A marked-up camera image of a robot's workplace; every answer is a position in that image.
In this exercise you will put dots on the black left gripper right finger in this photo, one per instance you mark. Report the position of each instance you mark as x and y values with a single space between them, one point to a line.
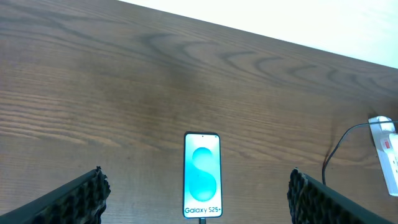
312 202

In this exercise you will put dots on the blue screen Galaxy smartphone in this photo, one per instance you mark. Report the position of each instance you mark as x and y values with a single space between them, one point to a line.
202 175

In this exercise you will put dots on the white charger plug adapter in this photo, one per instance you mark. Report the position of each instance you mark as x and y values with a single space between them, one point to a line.
382 124

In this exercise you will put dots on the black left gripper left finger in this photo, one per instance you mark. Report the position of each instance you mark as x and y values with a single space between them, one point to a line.
82 200

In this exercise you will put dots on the white power strip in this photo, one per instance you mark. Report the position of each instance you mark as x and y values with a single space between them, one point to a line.
386 148

